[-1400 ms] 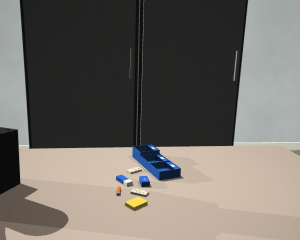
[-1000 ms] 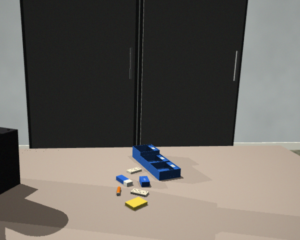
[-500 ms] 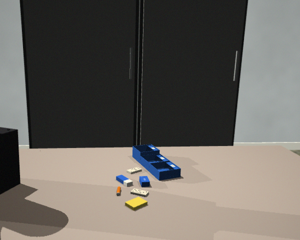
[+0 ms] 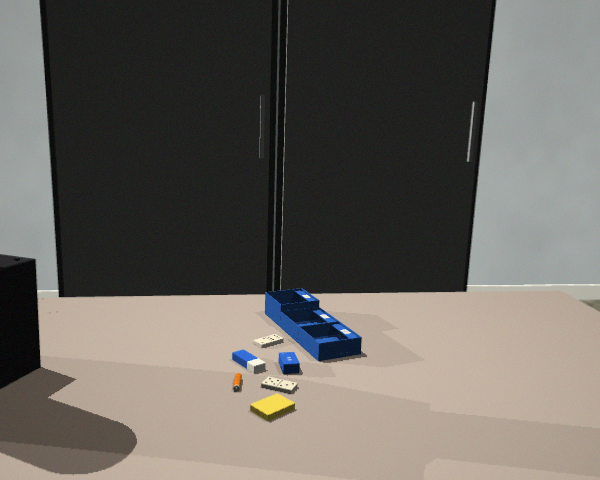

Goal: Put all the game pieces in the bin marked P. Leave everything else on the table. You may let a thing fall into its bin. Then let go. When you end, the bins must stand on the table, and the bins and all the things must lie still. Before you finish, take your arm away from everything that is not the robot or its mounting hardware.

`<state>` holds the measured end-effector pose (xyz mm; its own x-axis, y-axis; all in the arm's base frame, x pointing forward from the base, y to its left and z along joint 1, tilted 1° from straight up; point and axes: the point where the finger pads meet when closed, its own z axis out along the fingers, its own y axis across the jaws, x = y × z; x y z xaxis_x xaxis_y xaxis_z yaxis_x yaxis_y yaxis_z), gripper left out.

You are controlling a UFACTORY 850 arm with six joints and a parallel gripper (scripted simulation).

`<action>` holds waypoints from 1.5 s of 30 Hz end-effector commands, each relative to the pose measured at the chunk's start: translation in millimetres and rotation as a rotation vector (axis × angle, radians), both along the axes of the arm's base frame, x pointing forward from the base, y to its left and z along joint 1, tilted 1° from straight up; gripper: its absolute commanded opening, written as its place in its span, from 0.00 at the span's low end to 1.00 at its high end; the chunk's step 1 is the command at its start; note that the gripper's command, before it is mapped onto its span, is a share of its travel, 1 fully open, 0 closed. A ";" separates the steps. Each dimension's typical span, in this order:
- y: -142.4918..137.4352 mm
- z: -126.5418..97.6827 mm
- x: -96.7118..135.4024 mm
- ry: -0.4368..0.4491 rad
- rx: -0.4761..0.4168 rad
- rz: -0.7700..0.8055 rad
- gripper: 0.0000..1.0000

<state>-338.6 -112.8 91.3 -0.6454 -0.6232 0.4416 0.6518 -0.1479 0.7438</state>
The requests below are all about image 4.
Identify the blue nine-volt battery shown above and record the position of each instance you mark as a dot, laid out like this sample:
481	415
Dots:
289	363

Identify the blue and white eraser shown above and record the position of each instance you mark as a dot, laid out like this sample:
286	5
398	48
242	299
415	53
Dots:
248	361

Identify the white domino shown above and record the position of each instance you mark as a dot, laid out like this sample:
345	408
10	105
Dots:
268	341
279	385

